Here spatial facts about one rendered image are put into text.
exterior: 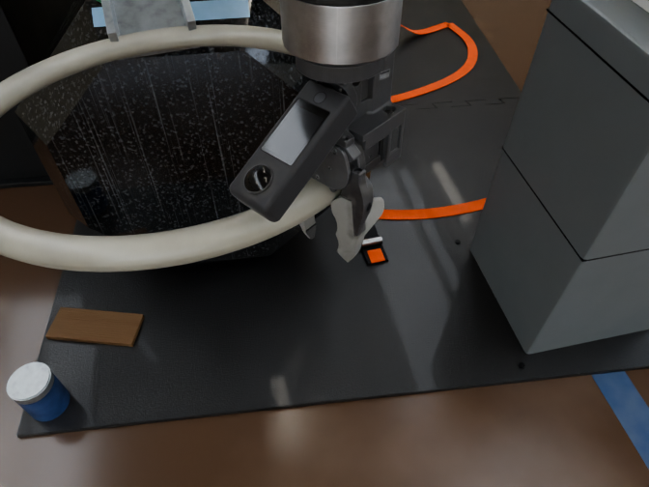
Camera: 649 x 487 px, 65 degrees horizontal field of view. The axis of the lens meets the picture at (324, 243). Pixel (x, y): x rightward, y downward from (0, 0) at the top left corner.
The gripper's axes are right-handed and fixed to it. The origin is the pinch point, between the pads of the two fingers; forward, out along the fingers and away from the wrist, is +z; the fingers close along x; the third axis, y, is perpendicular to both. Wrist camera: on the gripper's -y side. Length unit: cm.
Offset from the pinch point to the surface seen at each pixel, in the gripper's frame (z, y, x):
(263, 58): 11, 42, 55
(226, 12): 2, 39, 62
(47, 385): 72, -25, 67
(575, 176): 29, 72, -7
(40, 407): 77, -29, 67
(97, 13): 1, 21, 79
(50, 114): 21, 7, 88
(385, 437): 87, 24, 2
